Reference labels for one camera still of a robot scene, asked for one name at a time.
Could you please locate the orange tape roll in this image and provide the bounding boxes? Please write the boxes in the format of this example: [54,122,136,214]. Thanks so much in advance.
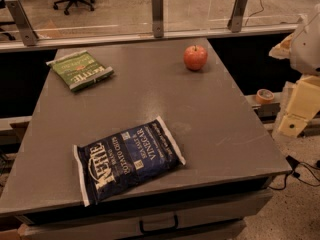
[256,89,274,104]

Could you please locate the glass barrier panel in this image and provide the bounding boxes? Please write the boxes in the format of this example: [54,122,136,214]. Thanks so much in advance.
[0,0,320,44]

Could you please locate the metal glass bracket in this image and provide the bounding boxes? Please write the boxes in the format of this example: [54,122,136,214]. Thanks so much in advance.
[152,0,164,38]
[5,0,38,46]
[227,0,248,33]

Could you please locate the black floor cable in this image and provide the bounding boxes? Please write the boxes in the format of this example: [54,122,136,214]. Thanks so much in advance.
[268,155,320,192]

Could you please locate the blue Kettle chip bag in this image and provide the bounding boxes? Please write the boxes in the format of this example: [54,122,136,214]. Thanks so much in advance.
[73,117,186,206]

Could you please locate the left metal glass bracket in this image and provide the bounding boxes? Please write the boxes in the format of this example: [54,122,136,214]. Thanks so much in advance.
[5,0,38,46]

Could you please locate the grey drawer with handle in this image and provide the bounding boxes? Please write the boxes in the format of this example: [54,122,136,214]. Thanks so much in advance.
[19,189,272,240]

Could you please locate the green Kettle chip bag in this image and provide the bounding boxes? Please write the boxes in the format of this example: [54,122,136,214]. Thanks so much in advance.
[47,50,114,92]

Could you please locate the middle metal glass bracket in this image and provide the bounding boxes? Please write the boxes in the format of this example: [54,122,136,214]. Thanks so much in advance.
[152,0,164,38]

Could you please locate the red apple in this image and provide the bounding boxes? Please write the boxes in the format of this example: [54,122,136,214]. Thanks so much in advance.
[183,45,208,71]

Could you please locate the right metal glass bracket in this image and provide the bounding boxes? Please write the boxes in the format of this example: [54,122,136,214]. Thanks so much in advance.
[227,0,248,33]

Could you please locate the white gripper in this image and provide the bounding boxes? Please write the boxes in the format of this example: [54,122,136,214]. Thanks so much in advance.
[269,4,320,137]

